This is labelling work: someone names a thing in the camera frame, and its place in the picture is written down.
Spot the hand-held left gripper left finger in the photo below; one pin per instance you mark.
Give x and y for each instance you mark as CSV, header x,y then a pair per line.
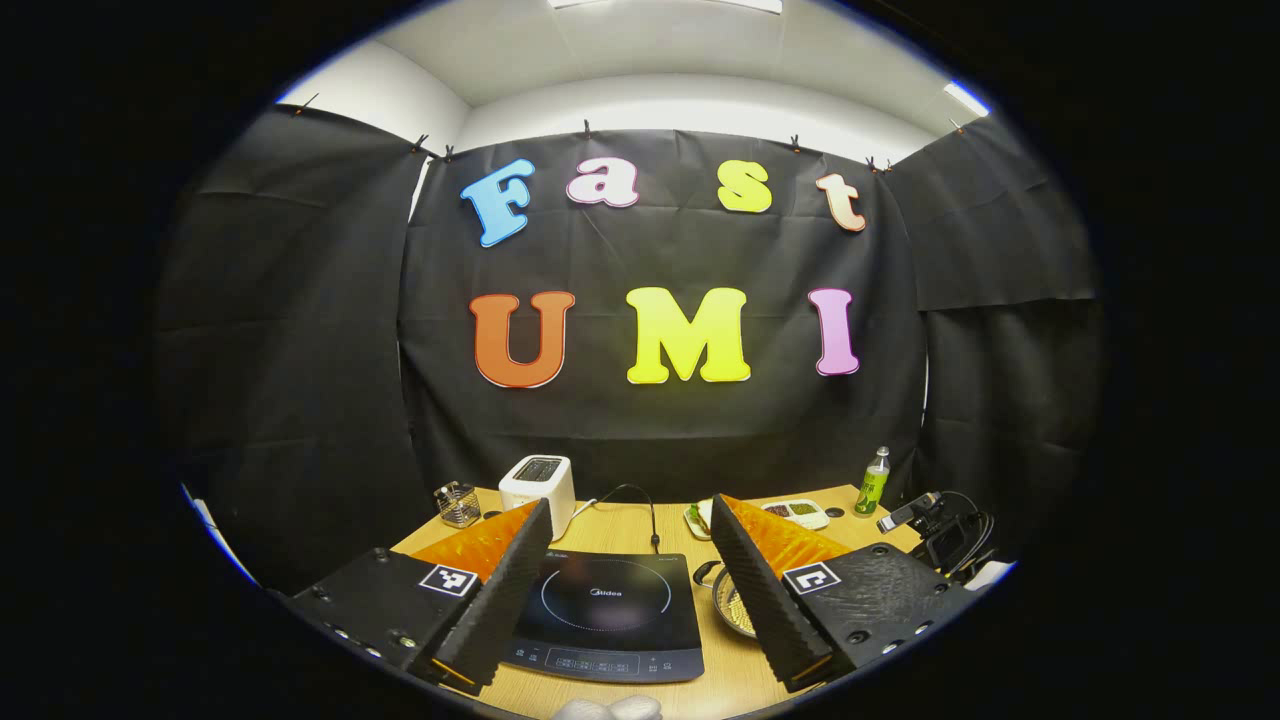
x,y
505,590

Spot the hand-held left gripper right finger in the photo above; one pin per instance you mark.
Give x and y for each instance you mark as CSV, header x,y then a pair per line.
x,y
755,600

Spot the pile of soybeans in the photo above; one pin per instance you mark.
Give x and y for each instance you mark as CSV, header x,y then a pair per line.
x,y
742,615

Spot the black induction cooktop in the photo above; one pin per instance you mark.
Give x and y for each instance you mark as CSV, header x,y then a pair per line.
x,y
610,610

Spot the white divided bean tray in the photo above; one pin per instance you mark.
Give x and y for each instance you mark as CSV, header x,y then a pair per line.
x,y
800,513

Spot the sandwich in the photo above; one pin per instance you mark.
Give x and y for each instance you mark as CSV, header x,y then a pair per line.
x,y
702,515

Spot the white toaster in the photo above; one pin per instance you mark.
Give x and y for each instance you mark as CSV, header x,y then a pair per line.
x,y
540,495

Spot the green drink bottle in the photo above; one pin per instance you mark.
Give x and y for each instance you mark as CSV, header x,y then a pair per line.
x,y
872,490

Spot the black backdrop cloth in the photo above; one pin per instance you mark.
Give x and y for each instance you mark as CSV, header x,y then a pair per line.
x,y
650,250

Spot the ceiling light panel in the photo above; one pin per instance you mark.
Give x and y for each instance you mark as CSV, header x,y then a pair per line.
x,y
760,4
966,99

